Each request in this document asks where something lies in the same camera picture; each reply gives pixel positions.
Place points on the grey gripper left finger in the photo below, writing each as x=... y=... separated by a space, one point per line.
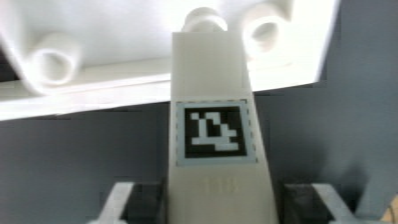
x=134 y=204

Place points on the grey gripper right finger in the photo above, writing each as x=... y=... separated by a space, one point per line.
x=313 y=205

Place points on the white desk leg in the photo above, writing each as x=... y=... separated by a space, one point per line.
x=219 y=185

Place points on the white desk top tray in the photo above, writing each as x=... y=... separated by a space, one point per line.
x=91 y=44

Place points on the white U-shaped fence frame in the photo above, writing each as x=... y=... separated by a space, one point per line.
x=24 y=104

